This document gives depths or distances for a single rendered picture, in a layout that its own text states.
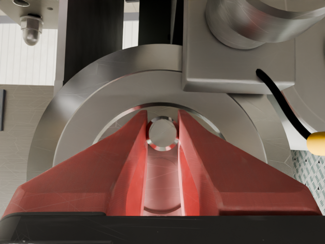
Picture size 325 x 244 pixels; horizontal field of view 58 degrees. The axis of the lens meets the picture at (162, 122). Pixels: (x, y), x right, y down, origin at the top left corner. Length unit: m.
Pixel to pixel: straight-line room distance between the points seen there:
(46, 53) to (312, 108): 3.04
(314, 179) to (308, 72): 0.21
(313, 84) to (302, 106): 0.02
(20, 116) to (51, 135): 0.37
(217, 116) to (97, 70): 0.07
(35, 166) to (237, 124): 0.11
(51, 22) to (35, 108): 0.15
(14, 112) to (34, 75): 2.63
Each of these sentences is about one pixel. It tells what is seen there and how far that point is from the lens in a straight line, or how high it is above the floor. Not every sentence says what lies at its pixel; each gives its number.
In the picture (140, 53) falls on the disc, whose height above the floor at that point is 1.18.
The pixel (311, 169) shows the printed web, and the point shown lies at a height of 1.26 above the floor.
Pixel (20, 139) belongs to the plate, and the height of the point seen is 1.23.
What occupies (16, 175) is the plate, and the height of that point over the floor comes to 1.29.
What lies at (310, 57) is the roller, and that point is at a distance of 0.19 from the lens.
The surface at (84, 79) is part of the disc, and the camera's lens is 0.17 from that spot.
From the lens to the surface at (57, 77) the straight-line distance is 0.18.
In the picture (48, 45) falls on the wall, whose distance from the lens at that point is 3.18.
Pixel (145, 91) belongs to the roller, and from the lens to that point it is 0.16.
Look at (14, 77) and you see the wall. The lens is 3.27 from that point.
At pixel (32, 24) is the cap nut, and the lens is 0.55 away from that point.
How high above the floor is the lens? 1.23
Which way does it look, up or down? 4 degrees down
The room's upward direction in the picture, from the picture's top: 178 degrees counter-clockwise
